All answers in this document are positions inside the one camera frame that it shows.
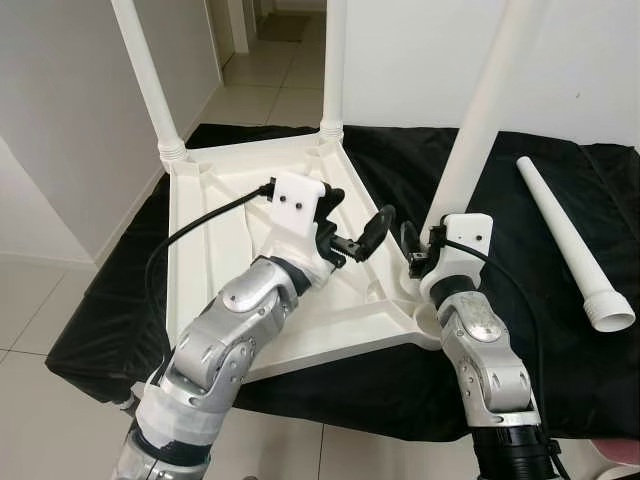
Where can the black cloth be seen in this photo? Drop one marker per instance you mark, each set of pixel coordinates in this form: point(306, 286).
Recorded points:
point(560, 380)

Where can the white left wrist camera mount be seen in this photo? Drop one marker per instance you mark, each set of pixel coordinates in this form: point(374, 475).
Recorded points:
point(298, 200)

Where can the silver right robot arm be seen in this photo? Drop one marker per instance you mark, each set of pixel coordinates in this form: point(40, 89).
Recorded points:
point(480, 350)

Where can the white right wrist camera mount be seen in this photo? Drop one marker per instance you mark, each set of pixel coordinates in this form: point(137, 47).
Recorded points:
point(465, 235)

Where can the white plastic table leg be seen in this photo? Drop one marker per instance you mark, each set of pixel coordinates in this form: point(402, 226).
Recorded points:
point(334, 70)
point(567, 235)
point(152, 85)
point(480, 120)

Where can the white door frame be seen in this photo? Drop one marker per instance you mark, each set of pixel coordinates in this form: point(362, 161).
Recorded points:
point(238, 25)

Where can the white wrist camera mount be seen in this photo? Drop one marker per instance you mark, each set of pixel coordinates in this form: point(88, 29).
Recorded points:
point(465, 235)
point(298, 200)

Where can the cream plastic table top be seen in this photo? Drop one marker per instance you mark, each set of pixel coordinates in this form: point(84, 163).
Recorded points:
point(360, 290)

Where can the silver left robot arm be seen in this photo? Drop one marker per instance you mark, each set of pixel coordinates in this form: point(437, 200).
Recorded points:
point(220, 340)

